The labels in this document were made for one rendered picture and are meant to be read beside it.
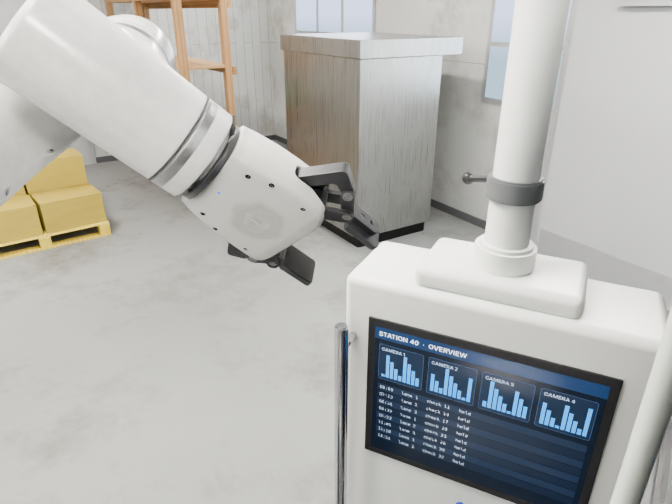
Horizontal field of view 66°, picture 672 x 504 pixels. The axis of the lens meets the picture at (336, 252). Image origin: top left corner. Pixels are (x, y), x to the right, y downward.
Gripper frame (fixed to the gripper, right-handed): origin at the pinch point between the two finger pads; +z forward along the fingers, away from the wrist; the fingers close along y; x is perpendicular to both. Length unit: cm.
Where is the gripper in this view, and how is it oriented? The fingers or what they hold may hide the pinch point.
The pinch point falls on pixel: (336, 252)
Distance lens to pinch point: 51.9
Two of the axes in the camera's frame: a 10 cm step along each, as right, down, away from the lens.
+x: 1.1, -7.6, 6.4
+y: 7.0, -4.0, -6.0
